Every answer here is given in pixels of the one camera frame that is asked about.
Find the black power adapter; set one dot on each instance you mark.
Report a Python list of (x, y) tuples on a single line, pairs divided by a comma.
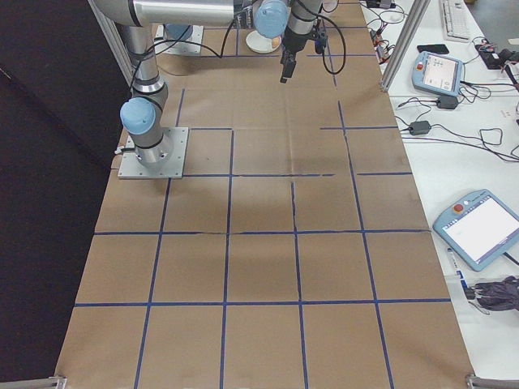
[(448, 102), (420, 127)]

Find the brown egg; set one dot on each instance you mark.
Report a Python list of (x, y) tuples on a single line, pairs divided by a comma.
[(276, 42)]

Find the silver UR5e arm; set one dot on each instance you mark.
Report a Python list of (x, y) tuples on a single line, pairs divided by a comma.
[(140, 117), (178, 31)]

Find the white keyboard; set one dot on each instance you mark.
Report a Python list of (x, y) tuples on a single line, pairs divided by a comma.
[(456, 20)]

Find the aluminium gantry post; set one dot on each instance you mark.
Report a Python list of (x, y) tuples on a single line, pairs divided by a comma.
[(109, 36), (405, 40)]

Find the black clamp device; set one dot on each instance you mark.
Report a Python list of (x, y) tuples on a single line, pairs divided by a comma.
[(510, 56)]

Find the black frame cover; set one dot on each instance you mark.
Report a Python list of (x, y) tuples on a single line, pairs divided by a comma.
[(40, 162)]

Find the dark grey docking box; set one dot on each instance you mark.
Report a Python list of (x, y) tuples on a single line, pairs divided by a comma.
[(381, 3)]

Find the black smartphone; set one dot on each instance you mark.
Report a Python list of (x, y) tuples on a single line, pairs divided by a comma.
[(434, 49)]

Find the black power strip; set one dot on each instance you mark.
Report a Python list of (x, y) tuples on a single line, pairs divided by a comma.
[(488, 58)]

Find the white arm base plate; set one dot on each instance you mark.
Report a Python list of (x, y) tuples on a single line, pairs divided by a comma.
[(178, 162), (190, 48)]

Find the white round plate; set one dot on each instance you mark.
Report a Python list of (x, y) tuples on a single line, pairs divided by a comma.
[(257, 42)]

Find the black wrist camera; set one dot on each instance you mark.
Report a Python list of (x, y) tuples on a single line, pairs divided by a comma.
[(320, 38)]

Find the blue grey teach pendant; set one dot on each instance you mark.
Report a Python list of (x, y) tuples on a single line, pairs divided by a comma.
[(440, 73), (478, 231)]

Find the aluminium table rail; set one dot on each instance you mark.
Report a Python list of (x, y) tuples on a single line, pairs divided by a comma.
[(492, 383), (32, 383)]

